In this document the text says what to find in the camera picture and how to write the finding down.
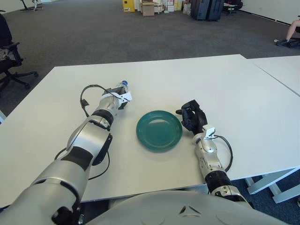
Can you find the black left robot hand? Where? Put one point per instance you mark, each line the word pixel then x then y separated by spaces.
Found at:
pixel 116 90

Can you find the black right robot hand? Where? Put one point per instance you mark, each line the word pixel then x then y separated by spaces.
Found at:
pixel 198 118

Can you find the clear water bottle blue cap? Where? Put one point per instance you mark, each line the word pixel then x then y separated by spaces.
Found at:
pixel 124 83

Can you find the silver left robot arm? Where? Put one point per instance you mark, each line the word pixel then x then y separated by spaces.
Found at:
pixel 86 138

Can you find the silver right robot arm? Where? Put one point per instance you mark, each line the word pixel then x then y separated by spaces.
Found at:
pixel 211 159

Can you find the green round plate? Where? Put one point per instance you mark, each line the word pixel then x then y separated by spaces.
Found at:
pixel 159 131

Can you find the yellow box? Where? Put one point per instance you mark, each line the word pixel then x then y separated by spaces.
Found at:
pixel 128 5

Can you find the brown cardboard box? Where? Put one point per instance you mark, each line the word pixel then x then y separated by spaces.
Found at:
pixel 148 9

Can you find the grey robot torso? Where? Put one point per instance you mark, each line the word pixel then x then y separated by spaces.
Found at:
pixel 187 211

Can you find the stack of white boxes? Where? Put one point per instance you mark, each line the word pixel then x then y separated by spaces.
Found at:
pixel 168 5

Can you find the white plastic bag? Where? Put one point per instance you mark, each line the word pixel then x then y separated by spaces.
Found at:
pixel 187 9

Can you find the black office chair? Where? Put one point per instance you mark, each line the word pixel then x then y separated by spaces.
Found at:
pixel 10 64

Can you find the dark blue suitcase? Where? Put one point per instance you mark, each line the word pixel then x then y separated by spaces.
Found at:
pixel 199 9

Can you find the black and red chair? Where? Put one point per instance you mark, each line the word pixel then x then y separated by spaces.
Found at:
pixel 232 6

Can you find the person in black top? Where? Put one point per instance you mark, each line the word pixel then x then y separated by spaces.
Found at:
pixel 4 30

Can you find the seated person in shorts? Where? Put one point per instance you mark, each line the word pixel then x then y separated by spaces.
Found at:
pixel 291 29

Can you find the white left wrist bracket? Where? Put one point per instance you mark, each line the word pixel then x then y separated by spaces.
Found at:
pixel 125 96

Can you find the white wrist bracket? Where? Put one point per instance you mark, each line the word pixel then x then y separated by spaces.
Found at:
pixel 125 96
pixel 209 132

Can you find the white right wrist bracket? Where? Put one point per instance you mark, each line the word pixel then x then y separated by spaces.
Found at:
pixel 209 132

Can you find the white table leg frame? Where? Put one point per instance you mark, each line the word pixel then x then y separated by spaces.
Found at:
pixel 276 186

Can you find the white metal floor frame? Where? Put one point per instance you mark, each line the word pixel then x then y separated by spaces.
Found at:
pixel 30 5

